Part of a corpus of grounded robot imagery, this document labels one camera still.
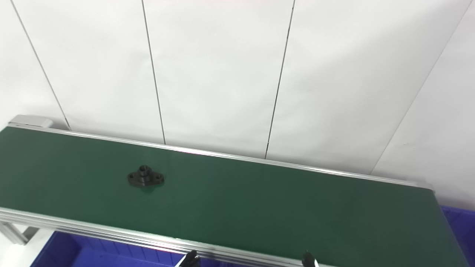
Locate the green conveyor belt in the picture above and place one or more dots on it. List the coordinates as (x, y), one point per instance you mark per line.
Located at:
(259, 207)
(111, 233)

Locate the black flanged machine part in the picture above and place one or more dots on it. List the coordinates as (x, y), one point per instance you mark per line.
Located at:
(144, 178)

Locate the long blue plastic bin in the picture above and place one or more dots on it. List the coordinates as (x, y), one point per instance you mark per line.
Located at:
(462, 230)

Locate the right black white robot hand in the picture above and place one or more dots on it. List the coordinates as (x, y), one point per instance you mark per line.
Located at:
(308, 260)

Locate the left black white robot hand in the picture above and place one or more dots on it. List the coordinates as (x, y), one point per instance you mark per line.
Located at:
(191, 260)

